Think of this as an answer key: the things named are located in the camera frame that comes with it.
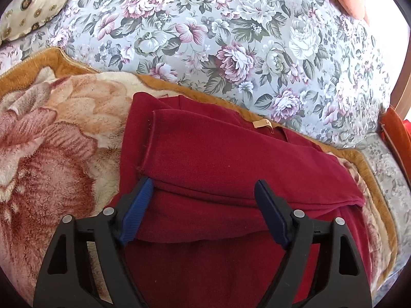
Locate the orange velvet cushion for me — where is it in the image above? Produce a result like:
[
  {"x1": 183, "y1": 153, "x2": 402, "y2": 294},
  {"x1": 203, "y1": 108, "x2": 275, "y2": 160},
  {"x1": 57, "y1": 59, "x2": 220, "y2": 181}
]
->
[{"x1": 380, "y1": 107, "x2": 411, "y2": 180}]

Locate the wooden door frame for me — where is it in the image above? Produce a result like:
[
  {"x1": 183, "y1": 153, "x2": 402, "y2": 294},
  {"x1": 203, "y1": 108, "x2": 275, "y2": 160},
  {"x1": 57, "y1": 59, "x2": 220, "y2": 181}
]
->
[{"x1": 388, "y1": 71, "x2": 411, "y2": 118}]

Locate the cream spotted pillow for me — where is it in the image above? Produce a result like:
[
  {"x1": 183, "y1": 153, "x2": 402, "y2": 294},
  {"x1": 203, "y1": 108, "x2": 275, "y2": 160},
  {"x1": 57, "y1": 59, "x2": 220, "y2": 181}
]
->
[{"x1": 0, "y1": 0, "x2": 78, "y2": 42}]

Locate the grey floral quilt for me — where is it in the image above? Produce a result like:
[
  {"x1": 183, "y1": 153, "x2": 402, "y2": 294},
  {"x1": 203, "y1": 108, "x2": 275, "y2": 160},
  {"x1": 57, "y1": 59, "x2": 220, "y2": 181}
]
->
[{"x1": 45, "y1": 0, "x2": 391, "y2": 145}]

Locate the dark red knit sweater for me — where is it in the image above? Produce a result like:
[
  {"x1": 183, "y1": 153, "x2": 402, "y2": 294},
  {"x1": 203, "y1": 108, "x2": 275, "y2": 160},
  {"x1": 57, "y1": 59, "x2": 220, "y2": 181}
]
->
[{"x1": 111, "y1": 91, "x2": 373, "y2": 308}]

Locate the plush rose print blanket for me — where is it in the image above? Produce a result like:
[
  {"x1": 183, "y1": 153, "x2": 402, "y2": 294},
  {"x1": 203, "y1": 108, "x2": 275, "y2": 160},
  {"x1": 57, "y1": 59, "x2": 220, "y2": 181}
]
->
[{"x1": 0, "y1": 47, "x2": 399, "y2": 308}]

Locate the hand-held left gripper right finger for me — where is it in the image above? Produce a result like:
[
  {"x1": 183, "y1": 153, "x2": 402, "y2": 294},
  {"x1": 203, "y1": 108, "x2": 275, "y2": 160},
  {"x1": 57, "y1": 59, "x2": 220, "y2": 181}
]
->
[{"x1": 254, "y1": 180, "x2": 375, "y2": 308}]

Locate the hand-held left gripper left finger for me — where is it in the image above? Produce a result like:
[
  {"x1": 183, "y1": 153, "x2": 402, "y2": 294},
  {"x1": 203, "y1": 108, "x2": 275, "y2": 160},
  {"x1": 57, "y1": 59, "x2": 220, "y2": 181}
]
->
[{"x1": 32, "y1": 176, "x2": 155, "y2": 308}]

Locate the grey floral bed sheet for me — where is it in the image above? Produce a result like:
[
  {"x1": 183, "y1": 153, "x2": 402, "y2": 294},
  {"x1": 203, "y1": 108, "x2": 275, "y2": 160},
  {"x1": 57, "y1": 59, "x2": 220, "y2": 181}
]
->
[{"x1": 358, "y1": 131, "x2": 411, "y2": 283}]

